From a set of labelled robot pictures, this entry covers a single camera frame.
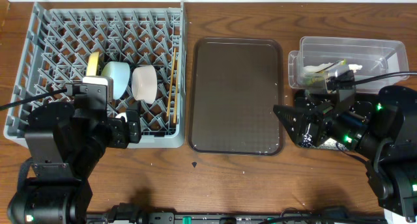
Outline green yellow snack wrapper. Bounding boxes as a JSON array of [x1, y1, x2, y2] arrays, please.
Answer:
[[305, 59, 347, 85]]

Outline white bowl with food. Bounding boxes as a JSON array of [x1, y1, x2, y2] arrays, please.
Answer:
[[132, 65, 158, 104]]

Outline light blue bowl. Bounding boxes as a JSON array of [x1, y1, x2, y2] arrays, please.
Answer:
[[102, 61, 130, 100]]

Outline yellow plate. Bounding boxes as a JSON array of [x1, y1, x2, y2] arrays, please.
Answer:
[[86, 51, 100, 76]]

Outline wooden chopstick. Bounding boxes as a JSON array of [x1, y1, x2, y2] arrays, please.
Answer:
[[173, 55, 180, 124], [167, 46, 177, 117]]

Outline white cup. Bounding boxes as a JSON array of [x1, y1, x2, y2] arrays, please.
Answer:
[[116, 112, 128, 122]]

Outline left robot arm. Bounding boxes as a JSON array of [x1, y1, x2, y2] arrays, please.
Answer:
[[7, 102, 141, 223]]

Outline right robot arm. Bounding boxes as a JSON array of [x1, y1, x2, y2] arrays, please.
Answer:
[[273, 85, 416, 223]]

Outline clear plastic waste bin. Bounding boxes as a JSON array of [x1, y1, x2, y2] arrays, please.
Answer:
[[288, 36, 409, 93]]

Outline grey dishwasher rack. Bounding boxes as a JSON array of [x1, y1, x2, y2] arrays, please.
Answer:
[[3, 3, 187, 148]]

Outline spilled food scraps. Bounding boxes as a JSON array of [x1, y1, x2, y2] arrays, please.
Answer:
[[318, 139, 339, 150]]

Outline dark brown serving tray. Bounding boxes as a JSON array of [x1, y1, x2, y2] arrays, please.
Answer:
[[188, 38, 285, 156]]

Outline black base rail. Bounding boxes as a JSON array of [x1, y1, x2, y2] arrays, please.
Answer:
[[86, 203, 388, 224]]

